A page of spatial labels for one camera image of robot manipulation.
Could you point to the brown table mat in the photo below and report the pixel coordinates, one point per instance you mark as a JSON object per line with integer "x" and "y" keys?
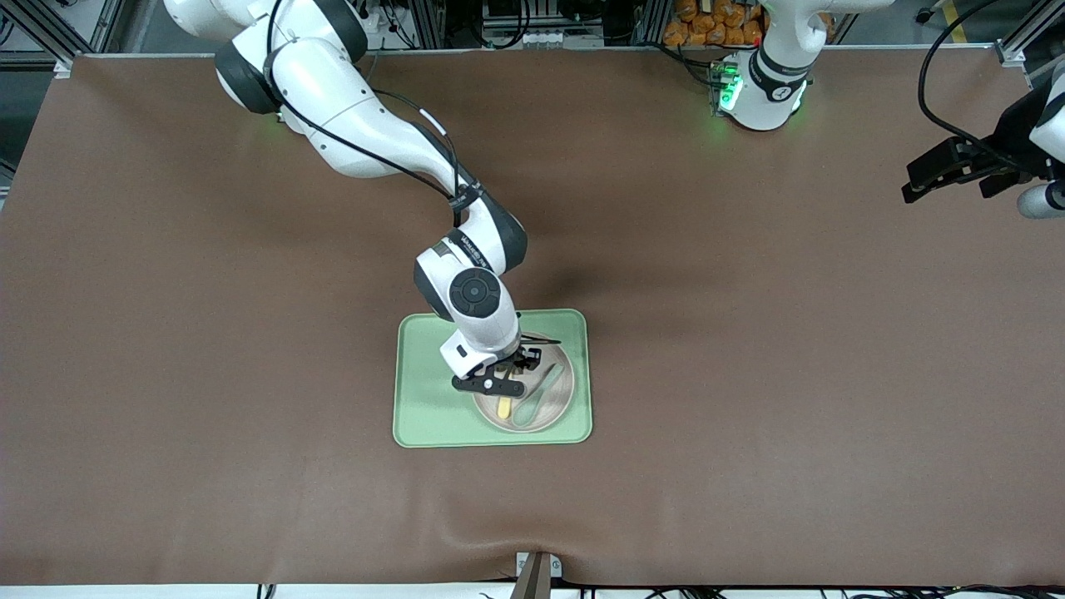
{"x": 250, "y": 416}

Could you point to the yellow plastic fork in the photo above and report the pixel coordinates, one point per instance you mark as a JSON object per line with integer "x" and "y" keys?
{"x": 505, "y": 408}

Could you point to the light green plastic spoon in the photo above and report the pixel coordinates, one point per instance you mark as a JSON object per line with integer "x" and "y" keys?
{"x": 532, "y": 408}

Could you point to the cream round plate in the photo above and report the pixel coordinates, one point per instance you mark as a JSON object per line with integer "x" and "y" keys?
{"x": 562, "y": 401}

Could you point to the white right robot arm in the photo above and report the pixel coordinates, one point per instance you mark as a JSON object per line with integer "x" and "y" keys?
{"x": 349, "y": 108}

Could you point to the light green rectangular tray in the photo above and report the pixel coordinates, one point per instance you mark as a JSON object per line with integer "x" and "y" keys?
{"x": 424, "y": 399}

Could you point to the white connector strip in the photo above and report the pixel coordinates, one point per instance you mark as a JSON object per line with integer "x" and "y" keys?
{"x": 541, "y": 37}

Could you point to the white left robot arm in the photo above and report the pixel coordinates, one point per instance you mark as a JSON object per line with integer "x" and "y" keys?
{"x": 770, "y": 91}

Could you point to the metal table clamp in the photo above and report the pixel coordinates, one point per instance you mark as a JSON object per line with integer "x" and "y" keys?
{"x": 537, "y": 578}

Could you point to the aluminium frame profile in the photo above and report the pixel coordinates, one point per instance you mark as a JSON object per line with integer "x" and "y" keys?
{"x": 104, "y": 21}
{"x": 1011, "y": 51}

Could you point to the orange netted goods pile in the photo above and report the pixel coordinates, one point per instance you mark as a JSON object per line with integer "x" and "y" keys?
{"x": 707, "y": 29}

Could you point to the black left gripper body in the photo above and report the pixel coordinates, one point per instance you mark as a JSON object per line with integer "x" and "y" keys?
{"x": 1009, "y": 139}

